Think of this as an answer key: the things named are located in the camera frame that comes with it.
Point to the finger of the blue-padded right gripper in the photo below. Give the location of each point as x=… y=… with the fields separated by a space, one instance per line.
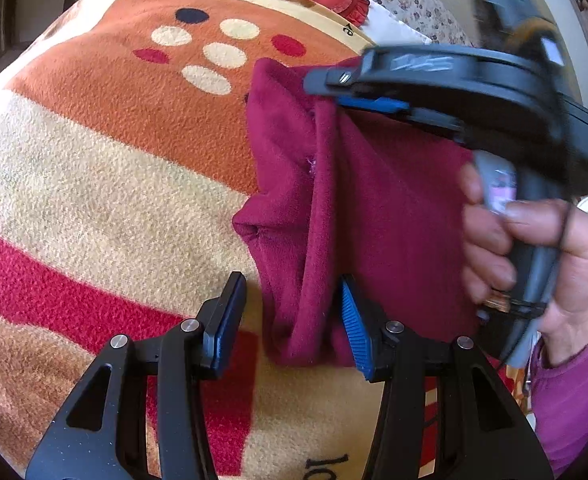
x=414 y=74

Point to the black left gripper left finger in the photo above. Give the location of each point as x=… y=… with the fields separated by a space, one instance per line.
x=99 y=432

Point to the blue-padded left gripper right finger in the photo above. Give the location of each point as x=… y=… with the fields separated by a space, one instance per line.
x=444 y=413

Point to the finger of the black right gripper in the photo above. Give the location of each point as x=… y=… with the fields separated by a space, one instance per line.
x=440 y=124

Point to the maroon short-sleeve shirt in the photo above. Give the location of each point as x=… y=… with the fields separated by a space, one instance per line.
x=348 y=192

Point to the magenta right sleeve forearm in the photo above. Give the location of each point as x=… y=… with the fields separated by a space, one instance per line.
x=560 y=405

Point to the person's right hand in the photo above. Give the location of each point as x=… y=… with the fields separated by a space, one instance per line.
x=488 y=239

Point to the white rectangular pillow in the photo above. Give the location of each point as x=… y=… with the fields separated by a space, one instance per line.
x=384 y=29

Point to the orange red cream fleece blanket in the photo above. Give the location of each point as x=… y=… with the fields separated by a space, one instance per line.
x=123 y=159

